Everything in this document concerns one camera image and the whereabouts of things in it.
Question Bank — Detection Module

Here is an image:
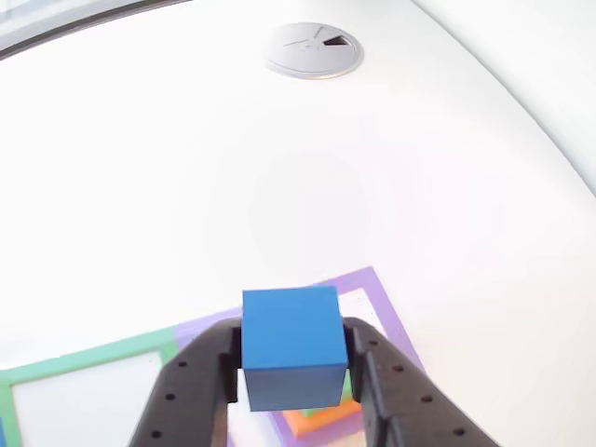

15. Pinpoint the green block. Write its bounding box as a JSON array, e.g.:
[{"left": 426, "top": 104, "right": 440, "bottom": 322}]
[{"left": 302, "top": 372, "right": 355, "bottom": 418}]

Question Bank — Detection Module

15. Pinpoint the small blue cube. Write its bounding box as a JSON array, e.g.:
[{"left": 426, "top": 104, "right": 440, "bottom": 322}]
[{"left": 240, "top": 286, "right": 349, "bottom": 413}]

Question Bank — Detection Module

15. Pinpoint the orange block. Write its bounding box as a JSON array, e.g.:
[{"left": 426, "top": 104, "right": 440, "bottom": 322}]
[{"left": 283, "top": 400, "right": 364, "bottom": 439}]

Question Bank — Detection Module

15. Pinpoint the purple flat block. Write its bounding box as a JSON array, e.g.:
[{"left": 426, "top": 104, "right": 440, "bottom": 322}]
[{"left": 270, "top": 409, "right": 369, "bottom": 442}]

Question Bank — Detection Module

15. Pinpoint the purple square frame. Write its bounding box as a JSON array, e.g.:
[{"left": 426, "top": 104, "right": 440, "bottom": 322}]
[{"left": 176, "top": 264, "right": 426, "bottom": 373}]

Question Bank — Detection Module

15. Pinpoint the green square frame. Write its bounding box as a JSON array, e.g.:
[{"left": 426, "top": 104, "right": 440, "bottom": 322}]
[{"left": 0, "top": 325, "right": 181, "bottom": 447}]

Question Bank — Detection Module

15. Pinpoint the round silver cable grommet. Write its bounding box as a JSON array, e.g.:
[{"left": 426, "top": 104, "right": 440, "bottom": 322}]
[{"left": 263, "top": 21, "right": 365, "bottom": 80}]

